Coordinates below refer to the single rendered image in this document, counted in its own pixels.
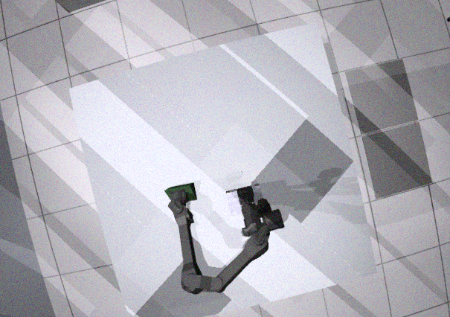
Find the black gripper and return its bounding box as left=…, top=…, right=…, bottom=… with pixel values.
left=237, top=186, right=259, bottom=218

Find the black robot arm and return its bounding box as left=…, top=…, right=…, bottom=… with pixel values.
left=168, top=189, right=285, bottom=294

